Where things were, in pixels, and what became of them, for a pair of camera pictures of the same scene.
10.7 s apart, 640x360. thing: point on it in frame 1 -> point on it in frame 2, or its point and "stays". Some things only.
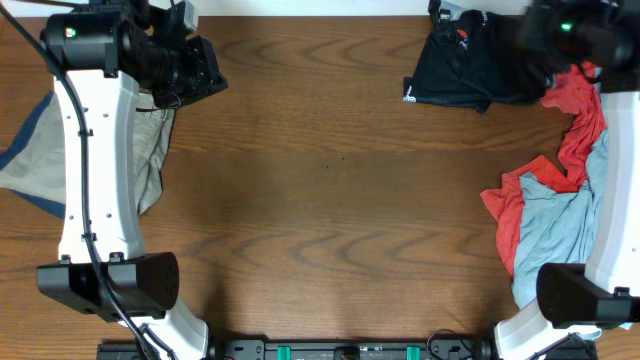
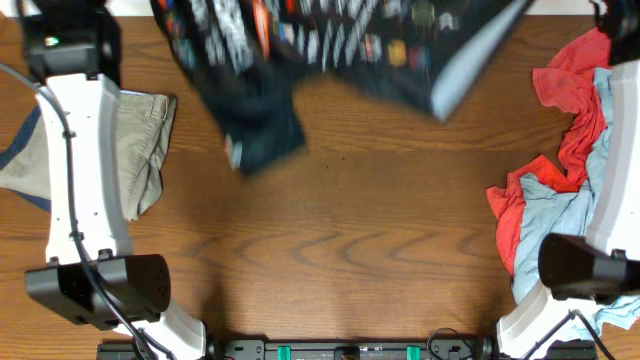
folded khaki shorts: x=38 y=167 stays
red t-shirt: x=575 y=90 stays
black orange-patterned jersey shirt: x=478 y=58 -> x=253 y=52
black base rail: x=355 y=349 stays
